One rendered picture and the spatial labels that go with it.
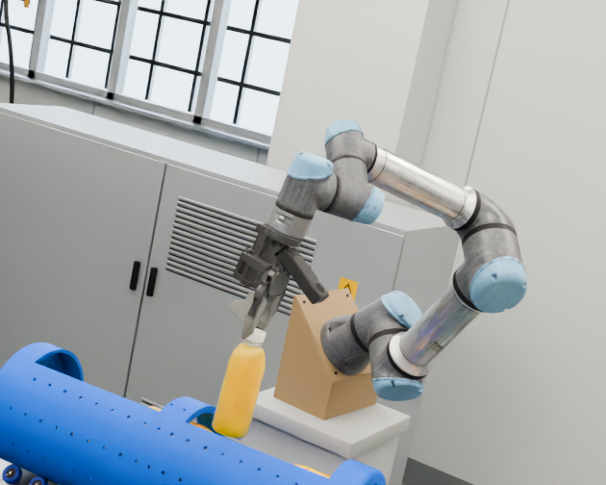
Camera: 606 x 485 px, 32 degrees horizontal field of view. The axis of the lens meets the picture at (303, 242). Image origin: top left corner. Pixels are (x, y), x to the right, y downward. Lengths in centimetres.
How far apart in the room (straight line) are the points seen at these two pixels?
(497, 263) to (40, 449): 106
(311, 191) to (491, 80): 309
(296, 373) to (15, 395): 68
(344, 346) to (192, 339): 172
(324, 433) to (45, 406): 65
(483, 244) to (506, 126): 274
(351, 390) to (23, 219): 244
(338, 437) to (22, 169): 261
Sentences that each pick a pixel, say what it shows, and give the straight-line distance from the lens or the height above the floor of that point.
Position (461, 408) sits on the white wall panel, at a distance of 514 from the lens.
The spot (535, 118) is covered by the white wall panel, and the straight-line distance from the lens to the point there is 489.
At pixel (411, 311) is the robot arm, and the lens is 258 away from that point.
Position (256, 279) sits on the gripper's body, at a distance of 199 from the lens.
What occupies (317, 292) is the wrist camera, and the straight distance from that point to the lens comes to 195.
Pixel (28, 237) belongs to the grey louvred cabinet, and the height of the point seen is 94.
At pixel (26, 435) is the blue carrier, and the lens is 245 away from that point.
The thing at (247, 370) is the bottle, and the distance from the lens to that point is 201.
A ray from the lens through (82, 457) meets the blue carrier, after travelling 237.
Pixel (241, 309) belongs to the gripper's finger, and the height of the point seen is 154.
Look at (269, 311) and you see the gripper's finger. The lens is 203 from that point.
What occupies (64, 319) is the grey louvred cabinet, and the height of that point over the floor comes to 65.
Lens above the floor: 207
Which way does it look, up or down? 11 degrees down
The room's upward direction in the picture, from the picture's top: 12 degrees clockwise
